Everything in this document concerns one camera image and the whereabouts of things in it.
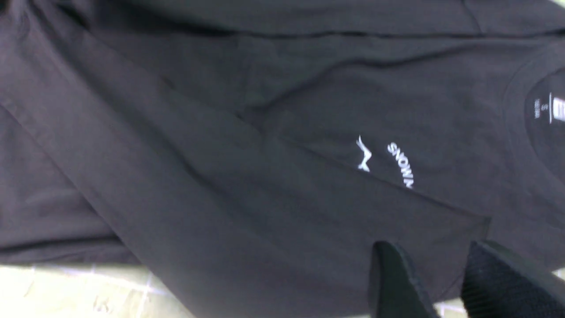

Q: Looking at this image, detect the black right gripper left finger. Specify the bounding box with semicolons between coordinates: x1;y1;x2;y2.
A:
367;241;438;318

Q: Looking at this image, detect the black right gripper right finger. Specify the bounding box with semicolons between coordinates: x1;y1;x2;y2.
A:
461;240;565;318

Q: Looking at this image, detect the dark gray long-sleeve top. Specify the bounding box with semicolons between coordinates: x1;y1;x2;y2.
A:
1;0;564;318

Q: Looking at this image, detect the light green checkered mat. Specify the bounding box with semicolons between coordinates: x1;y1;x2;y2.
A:
0;263;565;318

